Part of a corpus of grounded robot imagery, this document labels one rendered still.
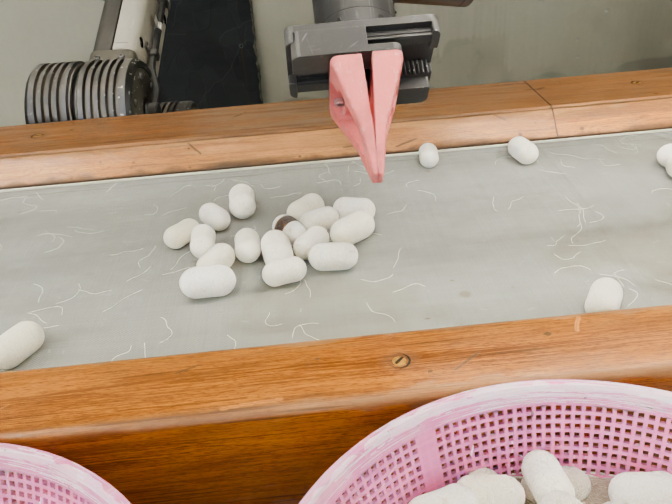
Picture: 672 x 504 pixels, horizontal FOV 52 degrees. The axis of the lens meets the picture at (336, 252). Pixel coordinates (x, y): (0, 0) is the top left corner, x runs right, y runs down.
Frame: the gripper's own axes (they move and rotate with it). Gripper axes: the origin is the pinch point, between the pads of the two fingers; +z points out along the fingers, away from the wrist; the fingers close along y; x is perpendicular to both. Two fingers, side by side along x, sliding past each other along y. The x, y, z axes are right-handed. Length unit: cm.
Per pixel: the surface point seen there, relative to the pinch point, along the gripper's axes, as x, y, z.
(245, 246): 5.7, -9.3, 2.4
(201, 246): 6.5, -12.6, 1.7
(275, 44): 164, -8, -133
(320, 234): 6.1, -3.9, 1.9
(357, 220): 6.4, -1.1, 1.0
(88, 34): 154, -70, -136
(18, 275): 8.2, -26.3, 1.9
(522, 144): 13.7, 14.9, -7.7
